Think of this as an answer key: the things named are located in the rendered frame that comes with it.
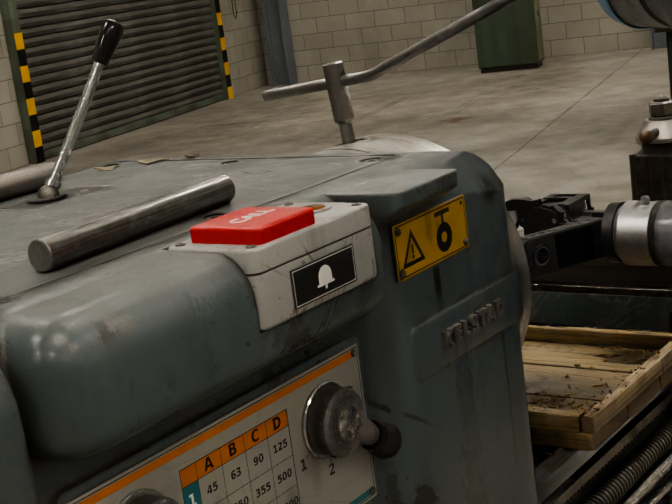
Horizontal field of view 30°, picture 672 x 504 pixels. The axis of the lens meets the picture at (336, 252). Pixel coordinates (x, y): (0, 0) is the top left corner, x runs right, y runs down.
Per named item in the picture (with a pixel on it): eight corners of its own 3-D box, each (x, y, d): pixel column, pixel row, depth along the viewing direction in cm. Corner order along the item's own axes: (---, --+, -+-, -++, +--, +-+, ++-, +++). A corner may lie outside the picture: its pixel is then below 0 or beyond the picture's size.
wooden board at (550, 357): (595, 452, 138) (592, 417, 137) (331, 418, 159) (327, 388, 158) (692, 363, 161) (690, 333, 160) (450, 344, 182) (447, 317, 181)
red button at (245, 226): (262, 259, 79) (258, 227, 78) (192, 256, 82) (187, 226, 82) (318, 235, 83) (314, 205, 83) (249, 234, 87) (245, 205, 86)
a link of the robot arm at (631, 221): (649, 273, 141) (644, 203, 139) (611, 272, 144) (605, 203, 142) (674, 256, 147) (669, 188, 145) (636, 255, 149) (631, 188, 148)
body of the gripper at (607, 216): (551, 250, 157) (643, 253, 150) (520, 268, 151) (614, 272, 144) (545, 191, 156) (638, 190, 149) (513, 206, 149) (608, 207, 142)
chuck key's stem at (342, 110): (340, 172, 133) (317, 65, 131) (352, 168, 135) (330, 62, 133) (357, 170, 132) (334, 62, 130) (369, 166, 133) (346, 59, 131)
